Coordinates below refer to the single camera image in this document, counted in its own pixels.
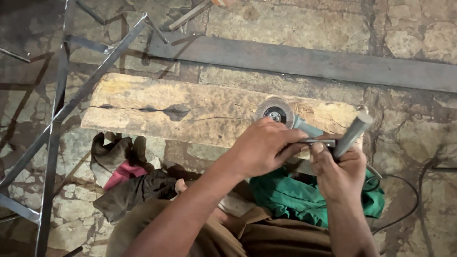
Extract person's left hand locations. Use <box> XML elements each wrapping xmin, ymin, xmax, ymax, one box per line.
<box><xmin>228</xmin><ymin>117</ymin><xmax>309</xmax><ymax>179</ymax></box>

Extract person's right hand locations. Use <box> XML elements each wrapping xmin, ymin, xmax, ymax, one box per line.
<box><xmin>310</xmin><ymin>142</ymin><xmax>367</xmax><ymax>202</ymax></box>

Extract metal spanner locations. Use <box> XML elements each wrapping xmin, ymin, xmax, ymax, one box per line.
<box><xmin>296</xmin><ymin>139</ymin><xmax>337</xmax><ymax>148</ymax></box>

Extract grey-green angle grinder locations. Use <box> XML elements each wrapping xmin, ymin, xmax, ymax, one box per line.
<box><xmin>292</xmin><ymin>113</ymin><xmax>374</xmax><ymax>160</ymax></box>

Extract grey flap disc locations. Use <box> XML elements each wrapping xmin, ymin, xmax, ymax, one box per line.
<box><xmin>254</xmin><ymin>98</ymin><xmax>295</xmax><ymax>129</ymax></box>

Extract green cloth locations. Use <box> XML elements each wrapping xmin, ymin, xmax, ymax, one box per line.
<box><xmin>249</xmin><ymin>166</ymin><xmax>385</xmax><ymax>229</ymax></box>

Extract worn wooden block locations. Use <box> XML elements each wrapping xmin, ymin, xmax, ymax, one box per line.
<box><xmin>81</xmin><ymin>73</ymin><xmax>365</xmax><ymax>160</ymax></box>

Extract person's foot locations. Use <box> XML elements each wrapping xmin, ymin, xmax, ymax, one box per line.
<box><xmin>174</xmin><ymin>178</ymin><xmax>188</xmax><ymax>195</ymax></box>

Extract person's brown trousers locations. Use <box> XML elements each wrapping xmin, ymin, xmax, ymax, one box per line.
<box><xmin>105</xmin><ymin>199</ymin><xmax>336</xmax><ymax>257</ymax></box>

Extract long flat steel bar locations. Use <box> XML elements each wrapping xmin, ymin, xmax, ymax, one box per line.
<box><xmin>148</xmin><ymin>32</ymin><xmax>457</xmax><ymax>94</ymax></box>

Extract black cloth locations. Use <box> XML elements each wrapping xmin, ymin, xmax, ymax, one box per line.
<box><xmin>93</xmin><ymin>169</ymin><xmax>187</xmax><ymax>224</ymax></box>

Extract pink cloth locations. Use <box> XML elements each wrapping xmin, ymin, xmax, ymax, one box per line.
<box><xmin>103</xmin><ymin>161</ymin><xmax>149</xmax><ymax>192</ymax></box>

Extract dark brown rag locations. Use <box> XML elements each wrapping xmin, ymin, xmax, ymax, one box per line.
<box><xmin>90</xmin><ymin>132</ymin><xmax>155</xmax><ymax>187</ymax></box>

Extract short steel rod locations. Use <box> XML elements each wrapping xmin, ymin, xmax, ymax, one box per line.
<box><xmin>168</xmin><ymin>0</ymin><xmax>215</xmax><ymax>32</ymax></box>

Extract black power cable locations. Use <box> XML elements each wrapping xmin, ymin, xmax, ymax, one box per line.
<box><xmin>365</xmin><ymin>173</ymin><xmax>420</xmax><ymax>236</ymax></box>

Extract welded steel bar frame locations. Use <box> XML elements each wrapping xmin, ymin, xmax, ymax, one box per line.
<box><xmin>0</xmin><ymin>0</ymin><xmax>169</xmax><ymax>257</ymax></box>

